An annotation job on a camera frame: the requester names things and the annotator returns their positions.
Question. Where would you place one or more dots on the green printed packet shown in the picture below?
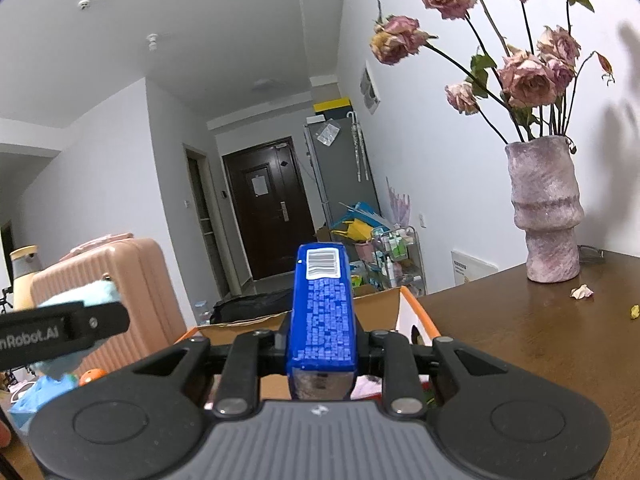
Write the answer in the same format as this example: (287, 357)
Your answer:
(358, 280)

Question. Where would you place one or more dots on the yellow bag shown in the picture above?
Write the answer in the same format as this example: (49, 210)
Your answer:
(355, 230)

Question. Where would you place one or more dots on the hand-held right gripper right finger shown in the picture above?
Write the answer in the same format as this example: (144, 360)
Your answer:
(395, 360)

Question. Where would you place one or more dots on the purple feathery decoration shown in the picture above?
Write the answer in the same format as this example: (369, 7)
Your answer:
(398, 202)

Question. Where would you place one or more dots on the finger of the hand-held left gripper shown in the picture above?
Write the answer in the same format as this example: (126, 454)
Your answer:
(102, 322)

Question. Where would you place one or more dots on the grey refrigerator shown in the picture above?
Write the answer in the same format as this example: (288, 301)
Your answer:
(340, 175)

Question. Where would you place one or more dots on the orange round object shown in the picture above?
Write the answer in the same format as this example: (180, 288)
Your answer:
(93, 376)

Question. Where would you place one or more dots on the white folded umbrella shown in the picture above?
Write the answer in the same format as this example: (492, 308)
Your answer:
(357, 145)

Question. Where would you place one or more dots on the yellow thermos bottle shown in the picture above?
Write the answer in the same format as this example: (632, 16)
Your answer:
(25, 280)

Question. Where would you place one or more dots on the clear plastic bag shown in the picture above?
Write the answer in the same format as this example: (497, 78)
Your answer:
(328, 133)

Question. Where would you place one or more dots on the blue bag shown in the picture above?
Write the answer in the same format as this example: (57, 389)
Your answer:
(367, 212)

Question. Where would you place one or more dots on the blue snack packet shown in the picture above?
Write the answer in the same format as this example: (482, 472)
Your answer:
(322, 320)

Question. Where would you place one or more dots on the fallen pink petal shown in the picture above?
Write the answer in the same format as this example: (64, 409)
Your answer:
(581, 292)

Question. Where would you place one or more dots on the white paper notice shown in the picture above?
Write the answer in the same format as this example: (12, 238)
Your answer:
(259, 186)

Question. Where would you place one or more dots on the bunch of dried roses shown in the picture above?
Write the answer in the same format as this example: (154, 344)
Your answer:
(525, 75)

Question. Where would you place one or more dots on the brown cardboard box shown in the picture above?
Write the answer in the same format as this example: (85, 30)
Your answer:
(322, 233)

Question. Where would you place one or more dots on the pink bucket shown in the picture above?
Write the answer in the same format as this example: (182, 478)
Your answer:
(363, 251)

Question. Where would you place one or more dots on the white board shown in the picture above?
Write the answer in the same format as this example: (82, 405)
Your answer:
(472, 267)

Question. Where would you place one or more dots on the white ceiling sprinkler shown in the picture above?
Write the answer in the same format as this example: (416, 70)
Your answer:
(152, 41)

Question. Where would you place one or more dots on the dark brown door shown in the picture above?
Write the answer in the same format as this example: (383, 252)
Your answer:
(265, 240)

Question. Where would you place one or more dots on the pink ribbed small suitcase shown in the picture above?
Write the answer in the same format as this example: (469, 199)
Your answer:
(145, 285)

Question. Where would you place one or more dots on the yellow and black box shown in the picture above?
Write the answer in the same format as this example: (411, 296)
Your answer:
(332, 105)

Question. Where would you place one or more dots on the white wall panel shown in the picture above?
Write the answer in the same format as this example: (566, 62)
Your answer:
(370, 87)

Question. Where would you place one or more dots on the orange cardboard box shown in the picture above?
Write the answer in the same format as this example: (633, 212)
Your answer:
(240, 327)

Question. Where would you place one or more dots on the clear plastic bottle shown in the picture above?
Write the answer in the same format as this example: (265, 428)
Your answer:
(201, 312)

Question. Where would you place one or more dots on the pink textured vase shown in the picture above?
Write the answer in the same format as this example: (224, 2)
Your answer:
(545, 210)

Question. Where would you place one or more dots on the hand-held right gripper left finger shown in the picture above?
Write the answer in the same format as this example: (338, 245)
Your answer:
(247, 360)

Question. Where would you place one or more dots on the fallen yellow petal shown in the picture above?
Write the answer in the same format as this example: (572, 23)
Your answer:
(635, 311)

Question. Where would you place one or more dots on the teal plush toy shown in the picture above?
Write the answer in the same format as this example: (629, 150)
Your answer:
(100, 292)

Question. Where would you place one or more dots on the pale pink fluffy cloth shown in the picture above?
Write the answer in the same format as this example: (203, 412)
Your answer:
(367, 389)

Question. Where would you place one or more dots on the black bag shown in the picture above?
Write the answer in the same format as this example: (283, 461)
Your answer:
(250, 305)

